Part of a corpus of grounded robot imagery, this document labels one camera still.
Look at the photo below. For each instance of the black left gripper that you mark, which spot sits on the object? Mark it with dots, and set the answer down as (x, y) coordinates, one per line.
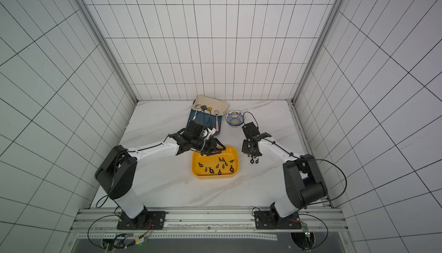
(212, 147)

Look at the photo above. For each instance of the aluminium rail frame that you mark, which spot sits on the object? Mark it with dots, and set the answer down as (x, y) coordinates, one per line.
(98, 227)

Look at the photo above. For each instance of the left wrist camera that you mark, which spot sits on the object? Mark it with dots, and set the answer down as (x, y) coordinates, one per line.
(198, 129)

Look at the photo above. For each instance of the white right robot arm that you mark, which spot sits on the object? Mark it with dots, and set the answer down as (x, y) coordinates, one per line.
(303, 180)

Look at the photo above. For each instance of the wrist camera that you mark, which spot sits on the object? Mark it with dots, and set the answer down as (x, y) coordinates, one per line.
(250, 130)
(198, 129)

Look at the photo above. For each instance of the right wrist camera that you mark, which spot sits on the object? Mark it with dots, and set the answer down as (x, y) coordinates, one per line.
(250, 130)

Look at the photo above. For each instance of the white handled spoon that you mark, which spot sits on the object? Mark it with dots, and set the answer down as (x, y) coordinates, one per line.
(197, 107)

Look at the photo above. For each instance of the beige cloth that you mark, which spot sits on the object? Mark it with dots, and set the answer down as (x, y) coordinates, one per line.
(215, 104)

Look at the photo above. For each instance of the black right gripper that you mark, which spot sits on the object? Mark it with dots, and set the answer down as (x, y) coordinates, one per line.
(250, 147)

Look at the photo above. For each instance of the yellow plastic storage box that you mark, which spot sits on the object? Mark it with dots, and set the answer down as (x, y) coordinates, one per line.
(211, 161)

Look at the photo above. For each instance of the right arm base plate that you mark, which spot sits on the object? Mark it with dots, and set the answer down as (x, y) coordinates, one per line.
(270, 220)

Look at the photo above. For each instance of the pink handled spoon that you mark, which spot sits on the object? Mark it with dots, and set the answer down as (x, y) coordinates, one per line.
(216, 112)

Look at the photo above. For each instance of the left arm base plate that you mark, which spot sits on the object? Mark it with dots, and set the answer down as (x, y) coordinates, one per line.
(146, 220)

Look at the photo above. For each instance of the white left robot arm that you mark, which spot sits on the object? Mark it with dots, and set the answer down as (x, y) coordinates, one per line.
(117, 172)

